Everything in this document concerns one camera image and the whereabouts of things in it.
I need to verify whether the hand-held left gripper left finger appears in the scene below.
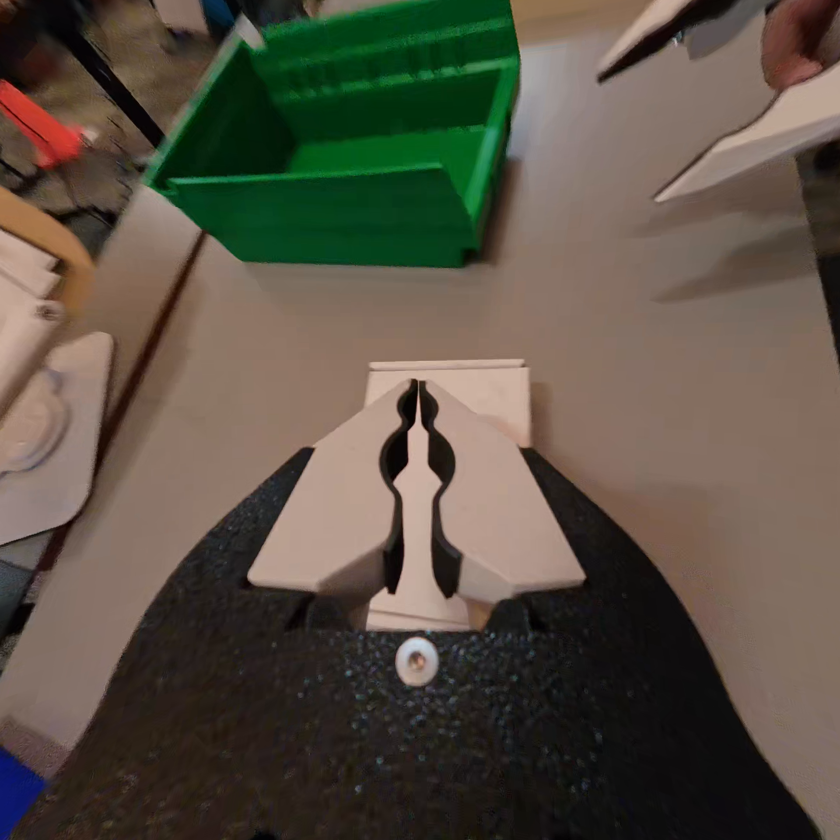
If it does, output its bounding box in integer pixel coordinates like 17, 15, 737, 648
247, 378, 420, 596

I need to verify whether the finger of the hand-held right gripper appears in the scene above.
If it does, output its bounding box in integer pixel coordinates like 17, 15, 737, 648
652, 71, 840, 203
595, 0, 783, 84

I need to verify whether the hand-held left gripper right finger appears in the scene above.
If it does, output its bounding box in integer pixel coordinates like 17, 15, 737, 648
418, 379, 588, 606

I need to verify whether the white cardboard mailer box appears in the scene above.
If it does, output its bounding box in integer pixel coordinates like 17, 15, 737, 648
364, 360, 534, 632

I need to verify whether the green plastic bin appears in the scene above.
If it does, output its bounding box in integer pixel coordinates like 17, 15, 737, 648
143, 0, 522, 269

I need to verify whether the blue plastic bin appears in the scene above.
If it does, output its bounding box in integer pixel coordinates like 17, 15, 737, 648
0, 748, 48, 840

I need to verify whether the white stand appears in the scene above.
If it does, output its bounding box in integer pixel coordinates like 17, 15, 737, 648
0, 331, 116, 547

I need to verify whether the printed instruction sheet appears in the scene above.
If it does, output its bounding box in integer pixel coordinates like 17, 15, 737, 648
0, 226, 67, 408

